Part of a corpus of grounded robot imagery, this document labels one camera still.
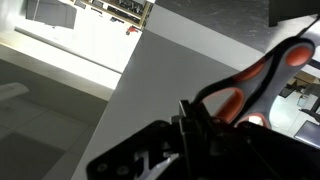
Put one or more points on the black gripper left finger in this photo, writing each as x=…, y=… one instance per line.
x=191, y=119

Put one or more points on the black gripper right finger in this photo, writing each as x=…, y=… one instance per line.
x=266, y=135

